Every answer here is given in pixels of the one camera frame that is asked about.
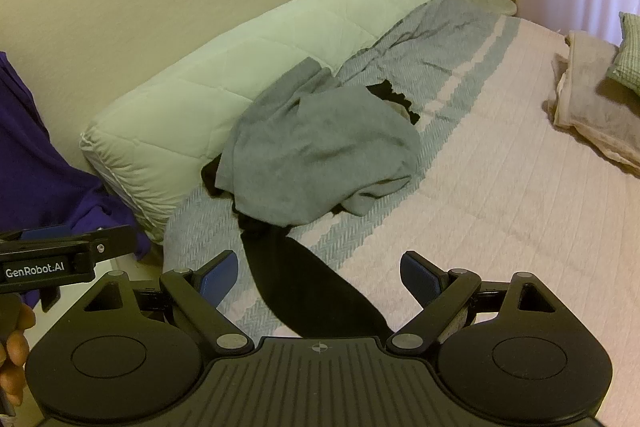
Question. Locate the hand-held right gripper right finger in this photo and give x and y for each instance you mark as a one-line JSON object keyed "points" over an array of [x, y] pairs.
{"points": [[420, 277]]}

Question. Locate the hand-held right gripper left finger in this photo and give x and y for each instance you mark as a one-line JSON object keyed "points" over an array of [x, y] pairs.
{"points": [[220, 274]]}

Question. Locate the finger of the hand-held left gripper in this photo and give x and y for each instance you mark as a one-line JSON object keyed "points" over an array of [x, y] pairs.
{"points": [[112, 244]]}

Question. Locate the grey sweater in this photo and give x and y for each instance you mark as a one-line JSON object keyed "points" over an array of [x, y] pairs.
{"points": [[320, 142]]}

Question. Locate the person's left hand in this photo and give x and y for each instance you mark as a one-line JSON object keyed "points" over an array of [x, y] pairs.
{"points": [[17, 347]]}

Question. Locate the pink bedspread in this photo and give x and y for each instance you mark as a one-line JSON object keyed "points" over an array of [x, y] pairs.
{"points": [[500, 187]]}

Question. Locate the purple garment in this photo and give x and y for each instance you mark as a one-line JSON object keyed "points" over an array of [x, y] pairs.
{"points": [[35, 147]]}

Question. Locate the white quilted pillow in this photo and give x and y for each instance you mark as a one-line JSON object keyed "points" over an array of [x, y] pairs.
{"points": [[200, 72]]}

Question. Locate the grey herringbone blanket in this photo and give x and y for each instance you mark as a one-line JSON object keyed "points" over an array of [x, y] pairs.
{"points": [[430, 52]]}

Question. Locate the folded beige blanket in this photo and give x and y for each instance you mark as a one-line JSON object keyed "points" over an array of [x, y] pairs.
{"points": [[585, 107]]}

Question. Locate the green checkered pillow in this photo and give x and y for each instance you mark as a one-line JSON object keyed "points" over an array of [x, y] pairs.
{"points": [[627, 57]]}

